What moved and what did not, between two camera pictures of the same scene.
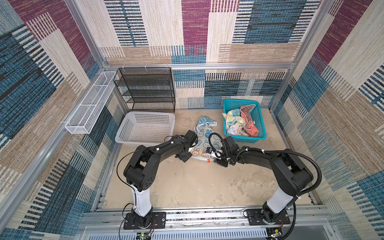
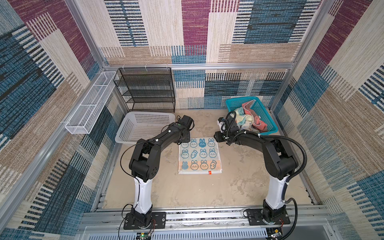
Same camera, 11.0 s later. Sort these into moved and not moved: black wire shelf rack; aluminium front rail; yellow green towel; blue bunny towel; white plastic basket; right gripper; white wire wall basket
Moved: right gripper; yellow green towel; blue bunny towel
Not moved: black wire shelf rack; white wire wall basket; aluminium front rail; white plastic basket
